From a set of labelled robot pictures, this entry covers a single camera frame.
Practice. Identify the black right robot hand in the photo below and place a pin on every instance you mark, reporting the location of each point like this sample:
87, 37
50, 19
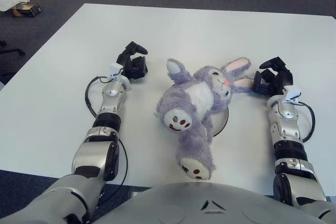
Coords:
278, 79

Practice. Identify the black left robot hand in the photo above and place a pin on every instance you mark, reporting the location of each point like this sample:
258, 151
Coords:
134, 68

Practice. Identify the purple plush bear doll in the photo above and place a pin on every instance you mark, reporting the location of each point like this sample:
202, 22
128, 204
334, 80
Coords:
194, 103

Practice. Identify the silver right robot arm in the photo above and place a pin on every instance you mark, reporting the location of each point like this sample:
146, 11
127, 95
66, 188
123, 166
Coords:
286, 124

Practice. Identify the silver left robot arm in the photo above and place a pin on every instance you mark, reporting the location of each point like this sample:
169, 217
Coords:
113, 98

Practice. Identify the white plate with black rim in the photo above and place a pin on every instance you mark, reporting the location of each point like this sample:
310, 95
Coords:
221, 121

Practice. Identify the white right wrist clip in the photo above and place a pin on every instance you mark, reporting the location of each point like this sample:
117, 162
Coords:
292, 96

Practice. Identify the dark cardboard box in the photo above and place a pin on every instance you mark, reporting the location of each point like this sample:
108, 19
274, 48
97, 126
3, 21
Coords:
27, 10

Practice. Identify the black office chair base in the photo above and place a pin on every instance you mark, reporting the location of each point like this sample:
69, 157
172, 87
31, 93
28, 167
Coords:
10, 53

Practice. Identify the crumpled white paper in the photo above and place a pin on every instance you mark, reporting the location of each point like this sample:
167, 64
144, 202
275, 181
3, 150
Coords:
11, 3

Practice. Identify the grey robot torso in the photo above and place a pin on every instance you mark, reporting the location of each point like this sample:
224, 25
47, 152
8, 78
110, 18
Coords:
210, 205

